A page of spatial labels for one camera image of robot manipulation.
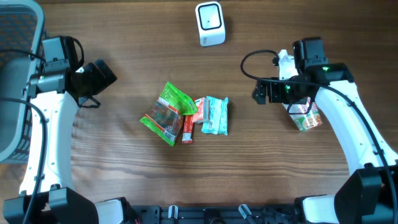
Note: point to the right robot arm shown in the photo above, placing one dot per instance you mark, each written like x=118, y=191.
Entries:
x=307, y=78

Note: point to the cup noodle container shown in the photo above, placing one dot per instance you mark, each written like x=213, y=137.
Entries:
x=305, y=116

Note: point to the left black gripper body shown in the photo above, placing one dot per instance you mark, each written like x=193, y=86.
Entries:
x=94, y=79

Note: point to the orange small carton box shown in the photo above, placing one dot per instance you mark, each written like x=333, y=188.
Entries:
x=202, y=114

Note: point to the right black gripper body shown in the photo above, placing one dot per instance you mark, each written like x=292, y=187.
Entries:
x=282, y=93

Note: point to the grey plastic shopping basket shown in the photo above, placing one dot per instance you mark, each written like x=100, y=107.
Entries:
x=22, y=31

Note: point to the green gummy candy bag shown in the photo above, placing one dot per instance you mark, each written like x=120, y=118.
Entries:
x=166, y=117

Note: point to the white barcode scanner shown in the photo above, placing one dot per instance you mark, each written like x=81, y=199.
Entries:
x=210, y=22

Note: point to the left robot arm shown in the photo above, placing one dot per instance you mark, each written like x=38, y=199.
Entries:
x=55, y=94

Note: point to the light blue tissue pack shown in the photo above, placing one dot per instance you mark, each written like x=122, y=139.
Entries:
x=218, y=116

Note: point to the red snack bar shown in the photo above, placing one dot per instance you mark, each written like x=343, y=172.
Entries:
x=188, y=130

